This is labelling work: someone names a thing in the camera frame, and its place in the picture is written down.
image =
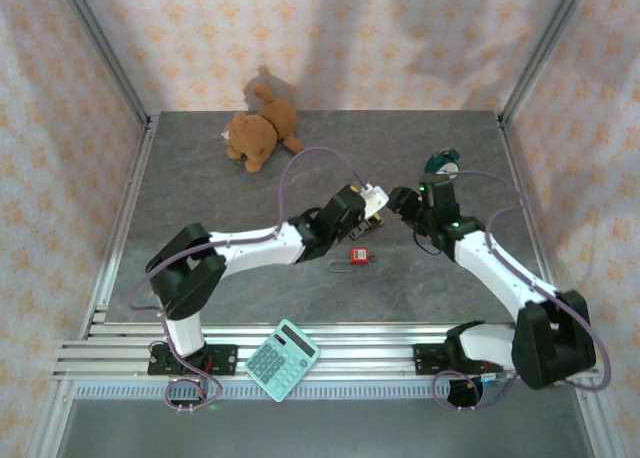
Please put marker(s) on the red safety padlock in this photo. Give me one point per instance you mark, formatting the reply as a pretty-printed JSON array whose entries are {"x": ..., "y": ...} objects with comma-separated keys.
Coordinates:
[{"x": 357, "y": 254}]

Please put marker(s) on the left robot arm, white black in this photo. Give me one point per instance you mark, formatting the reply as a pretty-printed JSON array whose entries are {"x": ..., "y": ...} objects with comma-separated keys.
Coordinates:
[{"x": 185, "y": 273}]

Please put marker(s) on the teal alarm clock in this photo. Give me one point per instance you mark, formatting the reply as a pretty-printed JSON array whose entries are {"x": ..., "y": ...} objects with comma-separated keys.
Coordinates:
[{"x": 440, "y": 160}]

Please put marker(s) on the brown plush toy animal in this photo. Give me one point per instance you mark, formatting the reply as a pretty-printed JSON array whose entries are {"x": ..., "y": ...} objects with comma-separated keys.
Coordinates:
[{"x": 260, "y": 133}]

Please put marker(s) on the teal calculator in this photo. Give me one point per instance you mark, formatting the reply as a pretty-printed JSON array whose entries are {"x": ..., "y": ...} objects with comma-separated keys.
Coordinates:
[{"x": 280, "y": 363}]

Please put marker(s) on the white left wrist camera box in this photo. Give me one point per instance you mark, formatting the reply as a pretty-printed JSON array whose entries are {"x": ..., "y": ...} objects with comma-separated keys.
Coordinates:
[{"x": 375, "y": 198}]

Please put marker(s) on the aluminium table side rail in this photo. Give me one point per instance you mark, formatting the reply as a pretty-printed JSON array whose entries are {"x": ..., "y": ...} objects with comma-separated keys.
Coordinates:
[
  {"x": 127, "y": 213},
  {"x": 525, "y": 188}
]

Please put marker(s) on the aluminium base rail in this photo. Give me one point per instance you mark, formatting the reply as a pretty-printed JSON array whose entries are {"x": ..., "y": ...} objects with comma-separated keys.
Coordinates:
[{"x": 360, "y": 353}]

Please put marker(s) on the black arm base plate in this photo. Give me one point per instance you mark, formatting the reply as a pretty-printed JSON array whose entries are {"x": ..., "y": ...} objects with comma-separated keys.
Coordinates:
[
  {"x": 425, "y": 360},
  {"x": 222, "y": 358}
]

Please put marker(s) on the aluminium frame post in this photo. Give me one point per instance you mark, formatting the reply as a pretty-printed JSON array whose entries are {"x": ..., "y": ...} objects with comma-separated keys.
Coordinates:
[
  {"x": 545, "y": 48},
  {"x": 100, "y": 48}
]

